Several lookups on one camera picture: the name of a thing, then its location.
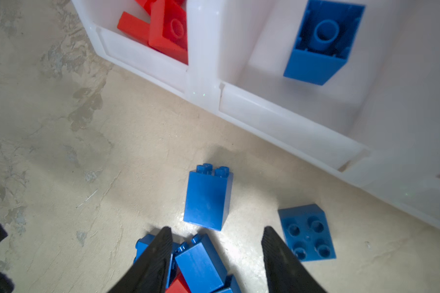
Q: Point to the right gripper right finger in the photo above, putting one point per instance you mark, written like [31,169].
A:
[284,272]

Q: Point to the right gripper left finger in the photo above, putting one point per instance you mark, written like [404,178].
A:
[149,273]

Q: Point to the dark blue brick top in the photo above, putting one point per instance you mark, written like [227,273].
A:
[324,41]

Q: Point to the small red brick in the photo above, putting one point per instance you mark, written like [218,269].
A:
[147,4]

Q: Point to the red brick center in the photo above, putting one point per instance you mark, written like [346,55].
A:
[179,285]

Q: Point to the white three-compartment bin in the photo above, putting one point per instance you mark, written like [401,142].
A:
[375,124]

